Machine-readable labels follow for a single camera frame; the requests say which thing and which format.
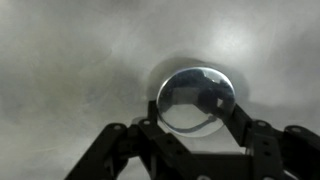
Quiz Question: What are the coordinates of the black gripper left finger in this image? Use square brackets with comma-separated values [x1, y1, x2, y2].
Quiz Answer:
[64, 100, 214, 180]

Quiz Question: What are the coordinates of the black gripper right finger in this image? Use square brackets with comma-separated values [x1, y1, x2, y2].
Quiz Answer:
[225, 103, 320, 180]

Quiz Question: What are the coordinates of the shiny metal bowl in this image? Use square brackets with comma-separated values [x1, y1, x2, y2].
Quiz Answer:
[155, 66, 237, 138]

